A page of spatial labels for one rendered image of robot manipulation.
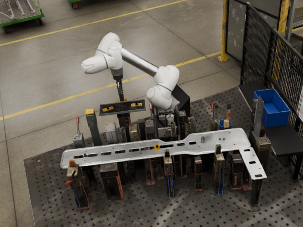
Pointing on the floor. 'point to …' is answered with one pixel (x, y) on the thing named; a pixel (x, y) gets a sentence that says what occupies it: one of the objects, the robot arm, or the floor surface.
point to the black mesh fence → (290, 160)
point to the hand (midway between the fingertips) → (121, 96)
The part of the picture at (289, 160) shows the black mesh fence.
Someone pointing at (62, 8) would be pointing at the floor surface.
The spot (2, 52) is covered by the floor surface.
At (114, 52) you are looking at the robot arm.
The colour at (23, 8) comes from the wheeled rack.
